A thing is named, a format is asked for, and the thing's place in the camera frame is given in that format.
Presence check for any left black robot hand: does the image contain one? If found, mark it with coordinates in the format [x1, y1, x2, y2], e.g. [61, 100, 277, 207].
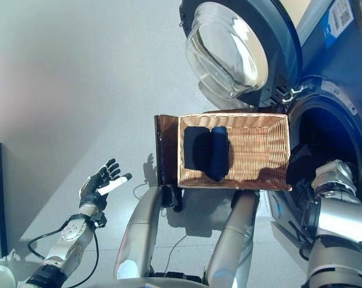
[79, 158, 133, 209]

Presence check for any blue garment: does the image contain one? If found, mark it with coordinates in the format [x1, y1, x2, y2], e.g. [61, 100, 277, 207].
[206, 127, 230, 183]

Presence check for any black garment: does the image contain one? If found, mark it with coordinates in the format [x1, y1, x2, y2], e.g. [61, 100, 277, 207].
[286, 143, 323, 193]
[183, 127, 212, 174]

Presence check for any round glass washing machine door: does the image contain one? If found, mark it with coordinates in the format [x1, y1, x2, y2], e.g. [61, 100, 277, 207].
[178, 0, 304, 109]

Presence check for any grey front-load washing machine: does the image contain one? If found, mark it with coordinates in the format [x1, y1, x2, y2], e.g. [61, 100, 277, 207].
[258, 0, 362, 288]

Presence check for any left silver robot leg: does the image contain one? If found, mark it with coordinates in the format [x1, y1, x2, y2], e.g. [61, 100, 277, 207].
[113, 185, 184, 280]

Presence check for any silver robot leg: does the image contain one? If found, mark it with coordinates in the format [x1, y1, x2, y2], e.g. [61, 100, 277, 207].
[206, 190, 262, 288]
[113, 185, 184, 280]

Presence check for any glossy brown wooden stool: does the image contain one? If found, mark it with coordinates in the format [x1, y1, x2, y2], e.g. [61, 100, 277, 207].
[153, 109, 287, 189]

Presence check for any black folded garment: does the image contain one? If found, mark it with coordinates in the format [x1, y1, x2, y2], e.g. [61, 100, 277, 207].
[183, 127, 212, 174]

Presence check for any grey robot torso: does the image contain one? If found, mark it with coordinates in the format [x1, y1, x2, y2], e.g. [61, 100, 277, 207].
[85, 274, 218, 288]

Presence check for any white rounded object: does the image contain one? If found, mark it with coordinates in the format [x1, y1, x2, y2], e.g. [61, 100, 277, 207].
[0, 263, 17, 288]

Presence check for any right silver robot leg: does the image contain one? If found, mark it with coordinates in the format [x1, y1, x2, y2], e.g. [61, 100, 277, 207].
[206, 190, 262, 288]

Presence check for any rectangular wicker laundry basket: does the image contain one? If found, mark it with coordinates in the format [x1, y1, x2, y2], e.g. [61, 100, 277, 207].
[177, 113, 293, 192]

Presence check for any small blue round sticker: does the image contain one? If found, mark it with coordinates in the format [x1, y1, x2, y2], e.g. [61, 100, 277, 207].
[270, 196, 283, 219]

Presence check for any white counter cabinet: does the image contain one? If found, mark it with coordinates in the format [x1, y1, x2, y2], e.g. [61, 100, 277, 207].
[281, 0, 316, 46]

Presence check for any blue white energy label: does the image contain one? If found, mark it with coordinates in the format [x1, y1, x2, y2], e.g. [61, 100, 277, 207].
[319, 0, 355, 48]

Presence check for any thin white floor cable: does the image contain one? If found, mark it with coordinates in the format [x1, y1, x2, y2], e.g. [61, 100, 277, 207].
[132, 182, 154, 201]
[164, 233, 188, 273]

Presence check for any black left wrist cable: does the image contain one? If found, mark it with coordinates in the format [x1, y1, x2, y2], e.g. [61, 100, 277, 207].
[26, 220, 101, 288]

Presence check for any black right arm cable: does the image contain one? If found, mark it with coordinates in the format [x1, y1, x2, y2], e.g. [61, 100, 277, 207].
[288, 220, 314, 261]

